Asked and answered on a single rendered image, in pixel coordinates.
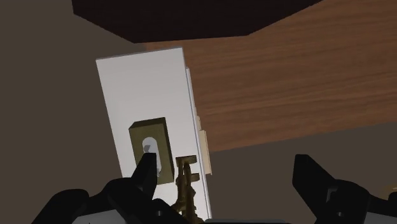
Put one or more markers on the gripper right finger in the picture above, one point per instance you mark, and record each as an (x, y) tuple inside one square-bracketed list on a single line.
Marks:
[(328, 198)]

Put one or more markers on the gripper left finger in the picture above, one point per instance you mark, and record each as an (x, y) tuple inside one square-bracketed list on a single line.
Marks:
[(124, 198)]

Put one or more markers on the olive tissue box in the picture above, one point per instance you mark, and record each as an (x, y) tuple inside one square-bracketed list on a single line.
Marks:
[(164, 145)]

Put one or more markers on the white cabinet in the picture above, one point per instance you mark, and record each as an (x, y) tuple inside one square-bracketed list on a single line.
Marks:
[(145, 90)]

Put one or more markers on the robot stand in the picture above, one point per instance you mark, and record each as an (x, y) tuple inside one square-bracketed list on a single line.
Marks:
[(186, 18)]

